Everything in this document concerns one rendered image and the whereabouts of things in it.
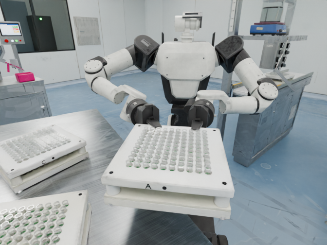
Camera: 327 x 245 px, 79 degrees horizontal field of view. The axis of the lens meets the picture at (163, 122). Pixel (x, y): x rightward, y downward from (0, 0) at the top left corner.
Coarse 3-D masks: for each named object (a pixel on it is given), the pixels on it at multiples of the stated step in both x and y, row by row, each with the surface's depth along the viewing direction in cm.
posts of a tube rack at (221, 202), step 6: (108, 186) 38; (114, 186) 38; (108, 192) 39; (114, 192) 39; (216, 198) 36; (222, 198) 35; (228, 198) 36; (216, 204) 37; (222, 204) 36; (228, 204) 36
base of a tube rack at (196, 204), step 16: (128, 192) 40; (144, 192) 40; (160, 192) 40; (176, 192) 40; (144, 208) 39; (160, 208) 38; (176, 208) 38; (192, 208) 37; (208, 208) 36; (224, 208) 36
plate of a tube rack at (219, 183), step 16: (176, 128) 56; (208, 128) 56; (128, 144) 48; (112, 160) 42; (144, 160) 42; (160, 160) 42; (176, 160) 42; (224, 160) 42; (112, 176) 37; (128, 176) 37; (144, 176) 37; (160, 176) 37; (176, 176) 37; (192, 176) 37; (208, 176) 37; (224, 176) 37; (192, 192) 35; (208, 192) 35; (224, 192) 34
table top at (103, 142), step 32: (0, 128) 99; (32, 128) 99; (64, 128) 99; (96, 128) 99; (96, 160) 74; (0, 192) 59; (32, 192) 59; (64, 192) 59; (96, 192) 59; (96, 224) 49; (128, 224) 49; (160, 224) 49; (192, 224) 49
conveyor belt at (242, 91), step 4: (288, 72) 252; (292, 72) 252; (296, 76) 229; (308, 76) 233; (276, 84) 194; (236, 88) 179; (240, 88) 179; (244, 88) 179; (236, 92) 175; (240, 92) 172; (244, 92) 170
